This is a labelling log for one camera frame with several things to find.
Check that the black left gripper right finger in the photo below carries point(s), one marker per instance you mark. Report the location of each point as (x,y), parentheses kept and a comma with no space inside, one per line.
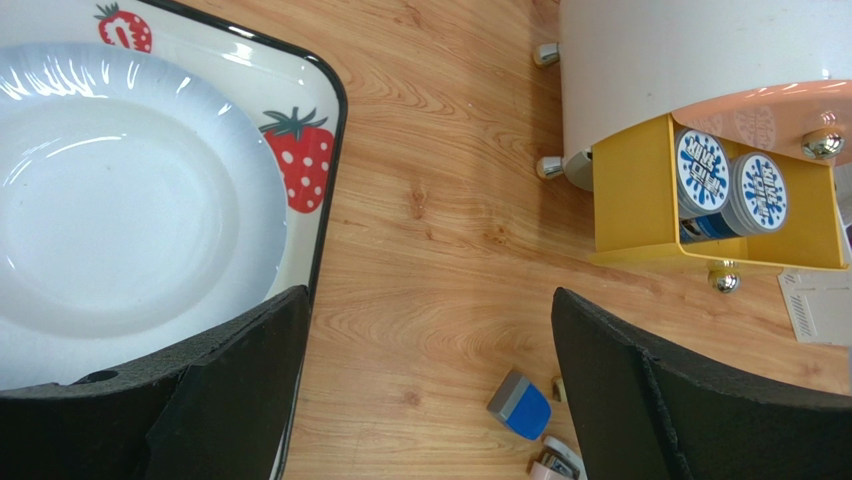
(644,407)

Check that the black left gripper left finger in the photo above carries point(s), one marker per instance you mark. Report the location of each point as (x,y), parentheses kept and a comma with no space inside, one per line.
(217,405)

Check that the blue grey lint roller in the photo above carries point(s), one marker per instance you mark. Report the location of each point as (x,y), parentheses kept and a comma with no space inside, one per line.
(520,406)

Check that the blue patterned tape roll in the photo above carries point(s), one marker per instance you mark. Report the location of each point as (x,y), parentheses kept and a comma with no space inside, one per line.
(702,174)
(757,203)

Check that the round drawer storage box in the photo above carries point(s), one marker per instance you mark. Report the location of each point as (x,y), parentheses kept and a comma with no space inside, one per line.
(770,76)

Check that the cork stopper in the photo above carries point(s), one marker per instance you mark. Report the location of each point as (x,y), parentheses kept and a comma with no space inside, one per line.
(558,390)

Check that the white paper plate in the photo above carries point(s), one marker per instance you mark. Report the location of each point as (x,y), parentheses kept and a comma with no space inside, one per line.
(139,207)

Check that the strawberry pattern tray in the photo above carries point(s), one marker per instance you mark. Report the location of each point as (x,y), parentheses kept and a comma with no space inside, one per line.
(294,99)

